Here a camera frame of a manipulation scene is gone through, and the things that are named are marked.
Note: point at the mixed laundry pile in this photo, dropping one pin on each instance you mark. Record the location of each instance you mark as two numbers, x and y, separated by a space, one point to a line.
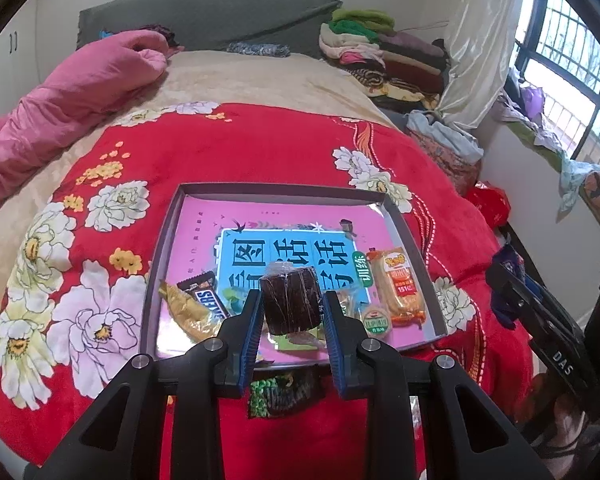
540 125

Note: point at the dark brown cake packet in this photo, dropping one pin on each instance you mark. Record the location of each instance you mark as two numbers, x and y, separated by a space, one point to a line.
290 300

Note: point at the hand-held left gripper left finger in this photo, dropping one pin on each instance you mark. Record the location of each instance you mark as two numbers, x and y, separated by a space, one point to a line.
250 345

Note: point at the stack of folded clothes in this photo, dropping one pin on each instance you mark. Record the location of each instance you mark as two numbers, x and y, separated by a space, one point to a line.
390 60

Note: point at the white satin curtain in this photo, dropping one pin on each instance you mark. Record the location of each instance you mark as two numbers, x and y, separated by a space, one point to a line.
475 35

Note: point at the brown chocolate bar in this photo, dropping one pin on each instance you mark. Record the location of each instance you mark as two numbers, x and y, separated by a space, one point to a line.
205 297

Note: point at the red floral blanket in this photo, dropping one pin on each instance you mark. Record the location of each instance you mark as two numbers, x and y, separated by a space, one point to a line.
280 145

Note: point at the white wardrobe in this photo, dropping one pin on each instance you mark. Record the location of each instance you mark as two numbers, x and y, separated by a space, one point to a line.
5 70

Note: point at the clear pastry packet green label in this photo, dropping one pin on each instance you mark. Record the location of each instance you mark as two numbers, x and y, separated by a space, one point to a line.
351 305

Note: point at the blue cookie packet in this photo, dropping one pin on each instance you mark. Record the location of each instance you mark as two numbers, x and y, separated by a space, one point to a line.
505 312

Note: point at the pink quilt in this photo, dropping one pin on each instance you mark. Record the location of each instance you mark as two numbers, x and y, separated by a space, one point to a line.
80 90

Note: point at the pink book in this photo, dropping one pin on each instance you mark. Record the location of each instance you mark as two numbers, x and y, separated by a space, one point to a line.
200 230

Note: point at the dark cloth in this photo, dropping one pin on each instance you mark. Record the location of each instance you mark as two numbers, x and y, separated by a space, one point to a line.
160 35

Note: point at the grey padded headboard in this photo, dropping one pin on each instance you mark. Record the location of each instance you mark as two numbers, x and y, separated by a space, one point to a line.
205 15

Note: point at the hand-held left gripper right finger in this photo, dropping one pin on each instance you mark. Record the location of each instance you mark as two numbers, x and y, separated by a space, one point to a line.
336 350

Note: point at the barred window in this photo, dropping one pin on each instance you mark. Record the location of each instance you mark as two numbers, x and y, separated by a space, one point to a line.
575 50

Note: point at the small round cake packet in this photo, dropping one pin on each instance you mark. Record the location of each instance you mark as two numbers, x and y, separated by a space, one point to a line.
376 322

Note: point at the dark shallow cardboard box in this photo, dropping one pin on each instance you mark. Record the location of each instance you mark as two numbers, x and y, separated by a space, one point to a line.
155 285

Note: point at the blue patterned cloth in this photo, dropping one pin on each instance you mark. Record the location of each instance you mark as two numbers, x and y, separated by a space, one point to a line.
260 49

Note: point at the black and green snack packet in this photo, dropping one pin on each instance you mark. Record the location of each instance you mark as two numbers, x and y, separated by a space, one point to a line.
275 395

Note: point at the gold wrapper snack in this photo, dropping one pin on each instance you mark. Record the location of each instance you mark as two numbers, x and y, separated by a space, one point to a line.
190 310

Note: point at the light blue clothes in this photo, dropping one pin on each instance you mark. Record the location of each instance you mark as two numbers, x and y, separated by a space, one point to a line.
445 132

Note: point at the orange cracker packet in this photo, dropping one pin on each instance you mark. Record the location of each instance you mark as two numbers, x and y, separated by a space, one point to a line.
397 285

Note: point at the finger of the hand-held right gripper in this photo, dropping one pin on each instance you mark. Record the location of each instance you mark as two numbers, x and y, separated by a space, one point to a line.
555 315
517 305

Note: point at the red plastic bag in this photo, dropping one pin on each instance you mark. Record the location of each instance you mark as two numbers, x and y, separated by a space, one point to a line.
490 205

